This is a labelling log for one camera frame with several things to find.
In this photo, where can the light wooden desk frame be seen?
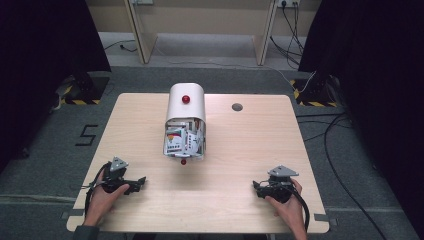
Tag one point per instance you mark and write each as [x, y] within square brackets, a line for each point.
[143, 40]

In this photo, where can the white wall socket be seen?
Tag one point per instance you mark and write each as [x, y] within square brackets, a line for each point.
[289, 2]

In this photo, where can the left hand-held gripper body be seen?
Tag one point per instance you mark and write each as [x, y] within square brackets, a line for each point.
[115, 175]

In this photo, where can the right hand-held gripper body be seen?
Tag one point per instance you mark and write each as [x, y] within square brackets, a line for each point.
[281, 186]

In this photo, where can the red round knob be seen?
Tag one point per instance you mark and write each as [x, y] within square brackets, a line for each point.
[185, 99]
[183, 162]

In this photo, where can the grey round table grommet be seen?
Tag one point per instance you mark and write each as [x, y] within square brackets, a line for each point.
[237, 107]

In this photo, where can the person's right hand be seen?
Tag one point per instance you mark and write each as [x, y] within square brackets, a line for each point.
[290, 210]

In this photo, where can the person's left hand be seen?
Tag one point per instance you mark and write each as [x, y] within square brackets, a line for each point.
[101, 200]

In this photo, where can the white box with curved lid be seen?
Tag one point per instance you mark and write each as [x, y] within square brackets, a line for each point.
[186, 110]

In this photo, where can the grey table foot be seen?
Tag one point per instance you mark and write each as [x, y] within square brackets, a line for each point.
[325, 218]
[71, 214]

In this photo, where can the black curtain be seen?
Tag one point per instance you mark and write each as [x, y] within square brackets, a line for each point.
[373, 66]
[43, 66]

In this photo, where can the black stand base hazard stripes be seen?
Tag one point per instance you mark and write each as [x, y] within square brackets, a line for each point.
[315, 93]
[83, 90]

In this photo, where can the pile of white printed packets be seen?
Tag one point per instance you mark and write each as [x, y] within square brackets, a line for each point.
[183, 140]

